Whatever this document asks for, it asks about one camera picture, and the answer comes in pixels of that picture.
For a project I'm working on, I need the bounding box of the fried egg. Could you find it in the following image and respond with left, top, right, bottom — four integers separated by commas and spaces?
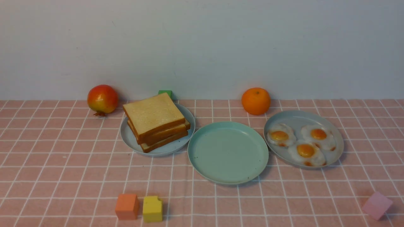
300, 125, 336, 151
288, 140, 327, 167
266, 123, 297, 148

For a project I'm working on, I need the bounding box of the grey-blue bread plate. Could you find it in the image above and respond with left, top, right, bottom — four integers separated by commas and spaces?
120, 103, 196, 157

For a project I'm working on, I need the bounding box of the yellow notched block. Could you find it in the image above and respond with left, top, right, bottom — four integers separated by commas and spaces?
142, 196, 163, 223

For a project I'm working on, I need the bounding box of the orange cube block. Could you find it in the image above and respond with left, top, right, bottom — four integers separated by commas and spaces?
115, 194, 140, 221

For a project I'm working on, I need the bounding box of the pink checked tablecloth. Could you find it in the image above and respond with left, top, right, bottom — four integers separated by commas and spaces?
0, 99, 404, 227

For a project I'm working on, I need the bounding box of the grey-blue egg plate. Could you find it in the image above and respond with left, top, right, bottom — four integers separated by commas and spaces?
264, 110, 344, 170

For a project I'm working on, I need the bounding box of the orange fruit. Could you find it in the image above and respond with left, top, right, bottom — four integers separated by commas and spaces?
241, 87, 271, 115

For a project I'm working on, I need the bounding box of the red yellow pomegranate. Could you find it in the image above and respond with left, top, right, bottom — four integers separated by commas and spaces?
87, 84, 119, 117

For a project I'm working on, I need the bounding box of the pink cube block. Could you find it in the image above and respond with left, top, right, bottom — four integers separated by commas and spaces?
362, 191, 393, 221

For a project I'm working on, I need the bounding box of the green cube block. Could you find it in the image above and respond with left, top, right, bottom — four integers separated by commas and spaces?
158, 90, 173, 99

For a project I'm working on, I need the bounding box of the teal centre plate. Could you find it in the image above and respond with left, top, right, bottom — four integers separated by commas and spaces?
187, 122, 269, 185

